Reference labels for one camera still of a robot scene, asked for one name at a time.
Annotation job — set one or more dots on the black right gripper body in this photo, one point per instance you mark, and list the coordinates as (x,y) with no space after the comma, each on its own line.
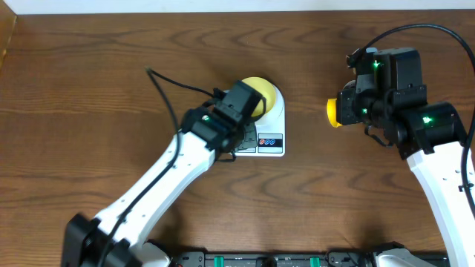
(366,107)

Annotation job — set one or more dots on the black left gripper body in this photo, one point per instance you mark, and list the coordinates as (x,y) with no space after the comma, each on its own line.
(247,119)

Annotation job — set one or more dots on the yellow measuring scoop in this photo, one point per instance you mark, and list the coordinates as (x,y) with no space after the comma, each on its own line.
(331,113)

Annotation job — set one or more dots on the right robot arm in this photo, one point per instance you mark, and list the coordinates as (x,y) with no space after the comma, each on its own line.
(388,93)

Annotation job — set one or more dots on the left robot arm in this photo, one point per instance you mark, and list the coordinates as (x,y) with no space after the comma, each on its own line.
(117,235)

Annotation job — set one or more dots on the yellow plastic bowl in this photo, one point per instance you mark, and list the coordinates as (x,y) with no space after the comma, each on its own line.
(267,90)

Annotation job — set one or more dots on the white digital kitchen scale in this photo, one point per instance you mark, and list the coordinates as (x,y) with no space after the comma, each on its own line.
(266,137)

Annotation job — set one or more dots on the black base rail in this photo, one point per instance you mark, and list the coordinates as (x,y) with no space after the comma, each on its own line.
(389,254)

